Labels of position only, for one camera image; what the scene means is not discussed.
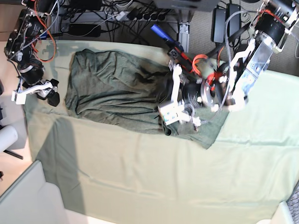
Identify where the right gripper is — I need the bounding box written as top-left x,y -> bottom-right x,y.
18,64 -> 60,107

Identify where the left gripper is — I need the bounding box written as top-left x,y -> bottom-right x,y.
182,83 -> 220,110

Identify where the green T-shirt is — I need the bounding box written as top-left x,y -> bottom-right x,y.
65,49 -> 228,149

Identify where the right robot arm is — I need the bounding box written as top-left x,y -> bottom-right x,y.
4,0 -> 60,107

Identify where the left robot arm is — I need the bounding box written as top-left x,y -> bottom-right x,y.
182,0 -> 299,112

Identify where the blue orange clamp at centre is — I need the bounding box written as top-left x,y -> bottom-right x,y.
151,24 -> 193,73

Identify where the white cylinder on stand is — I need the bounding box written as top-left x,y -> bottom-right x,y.
0,125 -> 18,153

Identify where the light green table cloth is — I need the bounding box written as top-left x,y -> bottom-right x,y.
21,40 -> 299,224

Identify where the black power adapter brick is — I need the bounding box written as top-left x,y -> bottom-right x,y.
211,7 -> 226,43

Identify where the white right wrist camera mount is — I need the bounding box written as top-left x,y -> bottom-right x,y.
11,78 -> 52,105

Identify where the aluminium frame post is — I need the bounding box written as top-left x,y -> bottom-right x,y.
175,9 -> 194,53

